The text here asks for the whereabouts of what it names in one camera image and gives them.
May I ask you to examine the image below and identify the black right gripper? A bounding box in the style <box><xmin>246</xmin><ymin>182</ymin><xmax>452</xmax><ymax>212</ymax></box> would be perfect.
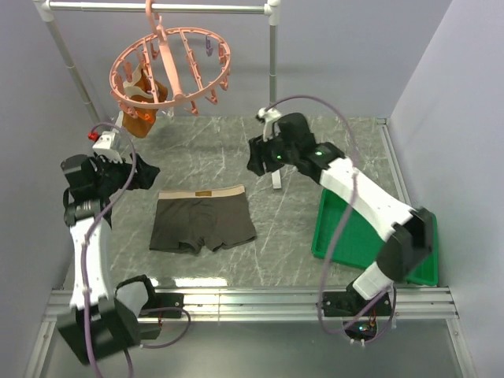
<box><xmin>246</xmin><ymin>127</ymin><xmax>299</xmax><ymax>177</ymax></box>

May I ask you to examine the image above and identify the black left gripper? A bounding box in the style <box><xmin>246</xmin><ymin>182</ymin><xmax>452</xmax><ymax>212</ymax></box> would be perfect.
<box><xmin>94</xmin><ymin>153</ymin><xmax>159</xmax><ymax>196</ymax></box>

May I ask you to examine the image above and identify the dark brown boxer underwear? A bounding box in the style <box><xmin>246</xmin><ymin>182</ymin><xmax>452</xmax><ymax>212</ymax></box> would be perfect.
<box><xmin>149</xmin><ymin>184</ymin><xmax>257</xmax><ymax>254</ymax></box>

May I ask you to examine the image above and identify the pink round clip hanger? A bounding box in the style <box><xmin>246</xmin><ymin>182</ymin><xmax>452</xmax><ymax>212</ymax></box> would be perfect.
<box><xmin>109</xmin><ymin>1</ymin><xmax>232</xmax><ymax>117</ymax></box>

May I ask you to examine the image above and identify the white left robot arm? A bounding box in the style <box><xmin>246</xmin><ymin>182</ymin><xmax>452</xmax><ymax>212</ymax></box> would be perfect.
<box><xmin>57</xmin><ymin>154</ymin><xmax>188</xmax><ymax>365</ymax></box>

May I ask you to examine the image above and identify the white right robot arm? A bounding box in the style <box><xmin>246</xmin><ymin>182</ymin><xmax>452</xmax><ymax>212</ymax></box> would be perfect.
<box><xmin>247</xmin><ymin>108</ymin><xmax>435</xmax><ymax>318</ymax></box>

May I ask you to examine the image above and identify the orange brown hanging underwear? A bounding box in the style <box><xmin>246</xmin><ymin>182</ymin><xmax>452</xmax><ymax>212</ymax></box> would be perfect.
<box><xmin>122</xmin><ymin>65</ymin><xmax>169</xmax><ymax>138</ymax></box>

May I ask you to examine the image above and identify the green plastic tray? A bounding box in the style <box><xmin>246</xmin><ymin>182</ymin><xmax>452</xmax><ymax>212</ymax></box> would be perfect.
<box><xmin>311</xmin><ymin>189</ymin><xmax>439</xmax><ymax>287</ymax></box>

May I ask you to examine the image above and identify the white metal clothes rack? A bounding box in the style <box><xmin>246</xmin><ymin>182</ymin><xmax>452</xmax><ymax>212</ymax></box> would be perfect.
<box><xmin>33</xmin><ymin>0</ymin><xmax>284</xmax><ymax>191</ymax></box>

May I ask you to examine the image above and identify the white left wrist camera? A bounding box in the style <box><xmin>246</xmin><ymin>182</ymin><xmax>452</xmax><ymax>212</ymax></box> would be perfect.
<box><xmin>87</xmin><ymin>132</ymin><xmax>124</xmax><ymax>164</ymax></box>

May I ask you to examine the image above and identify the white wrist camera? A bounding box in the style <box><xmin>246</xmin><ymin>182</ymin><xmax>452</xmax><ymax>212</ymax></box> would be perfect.
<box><xmin>87</xmin><ymin>132</ymin><xmax>124</xmax><ymax>164</ymax></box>
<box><xmin>256</xmin><ymin>108</ymin><xmax>282</xmax><ymax>142</ymax></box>

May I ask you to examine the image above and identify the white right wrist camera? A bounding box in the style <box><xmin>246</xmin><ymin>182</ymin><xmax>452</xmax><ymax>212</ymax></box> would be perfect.
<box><xmin>256</xmin><ymin>108</ymin><xmax>282</xmax><ymax>142</ymax></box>

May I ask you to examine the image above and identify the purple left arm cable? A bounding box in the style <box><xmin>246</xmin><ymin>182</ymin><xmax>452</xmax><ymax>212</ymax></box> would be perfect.
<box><xmin>78</xmin><ymin>122</ymin><xmax>192</xmax><ymax>378</ymax></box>

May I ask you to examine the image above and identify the aluminium mounting rail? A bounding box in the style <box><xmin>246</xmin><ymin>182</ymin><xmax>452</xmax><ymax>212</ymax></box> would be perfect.
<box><xmin>43</xmin><ymin>287</ymin><xmax>460</xmax><ymax>324</ymax></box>

